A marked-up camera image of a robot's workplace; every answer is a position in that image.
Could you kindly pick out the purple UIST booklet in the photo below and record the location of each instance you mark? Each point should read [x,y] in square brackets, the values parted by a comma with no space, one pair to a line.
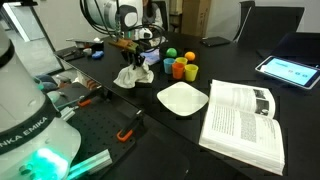
[151,59]

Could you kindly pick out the grey flat tray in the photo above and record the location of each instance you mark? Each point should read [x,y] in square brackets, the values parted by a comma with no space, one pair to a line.
[80,40]

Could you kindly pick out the black tools pile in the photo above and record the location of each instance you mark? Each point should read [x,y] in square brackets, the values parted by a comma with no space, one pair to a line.
[70,53]

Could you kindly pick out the orange ball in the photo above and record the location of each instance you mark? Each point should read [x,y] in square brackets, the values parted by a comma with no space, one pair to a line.
[190,56]

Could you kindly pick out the white cloth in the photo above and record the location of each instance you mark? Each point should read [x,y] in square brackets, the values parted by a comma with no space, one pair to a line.
[133,78]

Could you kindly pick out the yellow plastic cup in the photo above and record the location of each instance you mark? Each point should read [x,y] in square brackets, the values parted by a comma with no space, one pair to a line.
[181,61]
[191,73]

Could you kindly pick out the black chair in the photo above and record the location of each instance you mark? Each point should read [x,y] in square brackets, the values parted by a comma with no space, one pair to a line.
[273,23]

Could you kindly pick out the white square plate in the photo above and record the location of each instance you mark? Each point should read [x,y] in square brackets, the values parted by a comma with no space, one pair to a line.
[182,99]

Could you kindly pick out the orange plastic cup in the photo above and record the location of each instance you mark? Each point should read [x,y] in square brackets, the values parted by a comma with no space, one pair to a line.
[178,71]

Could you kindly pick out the black perforated breadboard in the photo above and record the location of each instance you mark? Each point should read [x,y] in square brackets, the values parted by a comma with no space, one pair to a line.
[96,130]

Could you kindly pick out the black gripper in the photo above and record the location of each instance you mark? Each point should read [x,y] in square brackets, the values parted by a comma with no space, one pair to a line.
[142,46]

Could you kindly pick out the small blue object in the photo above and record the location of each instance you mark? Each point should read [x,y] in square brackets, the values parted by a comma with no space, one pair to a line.
[97,55]

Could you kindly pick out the cardboard box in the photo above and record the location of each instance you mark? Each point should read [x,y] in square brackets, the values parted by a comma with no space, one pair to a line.
[196,13]

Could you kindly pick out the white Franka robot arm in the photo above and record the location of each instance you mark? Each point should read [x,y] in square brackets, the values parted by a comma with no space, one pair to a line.
[106,10]

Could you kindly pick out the brown striped box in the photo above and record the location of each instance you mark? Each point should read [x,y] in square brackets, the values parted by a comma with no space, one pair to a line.
[88,83]

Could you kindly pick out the seated person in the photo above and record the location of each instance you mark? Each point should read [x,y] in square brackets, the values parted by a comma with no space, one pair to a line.
[153,16]

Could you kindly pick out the open book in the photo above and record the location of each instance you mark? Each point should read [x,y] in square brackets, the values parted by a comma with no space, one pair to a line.
[240,126]

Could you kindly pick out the black orange bar clamp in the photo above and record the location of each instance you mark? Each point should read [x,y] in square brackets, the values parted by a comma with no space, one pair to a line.
[91,96]
[130,125]

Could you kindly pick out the green ball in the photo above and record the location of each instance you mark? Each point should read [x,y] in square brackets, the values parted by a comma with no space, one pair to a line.
[171,52]

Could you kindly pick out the small black box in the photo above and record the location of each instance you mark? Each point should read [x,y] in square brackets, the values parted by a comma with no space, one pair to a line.
[97,46]

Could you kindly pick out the blue plastic cup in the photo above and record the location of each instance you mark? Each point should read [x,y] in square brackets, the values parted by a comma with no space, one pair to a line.
[169,66]

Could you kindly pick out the white framed tablet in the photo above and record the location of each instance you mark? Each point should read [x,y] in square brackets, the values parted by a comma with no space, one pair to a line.
[290,71]

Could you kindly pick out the small white object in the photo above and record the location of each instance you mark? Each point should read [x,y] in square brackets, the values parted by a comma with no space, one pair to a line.
[87,51]

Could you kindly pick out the aluminium extrusion bar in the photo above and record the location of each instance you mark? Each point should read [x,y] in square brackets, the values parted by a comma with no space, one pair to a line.
[68,113]
[93,161]

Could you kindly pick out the black flat case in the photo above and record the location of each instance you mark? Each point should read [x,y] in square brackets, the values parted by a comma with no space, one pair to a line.
[216,41]

